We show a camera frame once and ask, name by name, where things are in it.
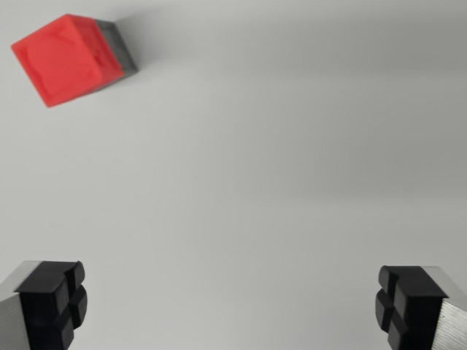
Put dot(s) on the black-padded silver gripper left finger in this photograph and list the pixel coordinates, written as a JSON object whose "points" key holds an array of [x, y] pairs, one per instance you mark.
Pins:
{"points": [[40, 306]]}

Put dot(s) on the black-padded silver gripper right finger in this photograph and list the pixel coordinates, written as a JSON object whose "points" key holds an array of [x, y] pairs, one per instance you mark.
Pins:
{"points": [[416, 310]]}

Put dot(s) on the red soft cube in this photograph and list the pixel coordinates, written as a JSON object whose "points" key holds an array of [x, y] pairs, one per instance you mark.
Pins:
{"points": [[62, 62]]}

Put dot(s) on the grey embossed cube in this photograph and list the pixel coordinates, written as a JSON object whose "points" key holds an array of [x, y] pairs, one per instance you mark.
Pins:
{"points": [[116, 47]]}

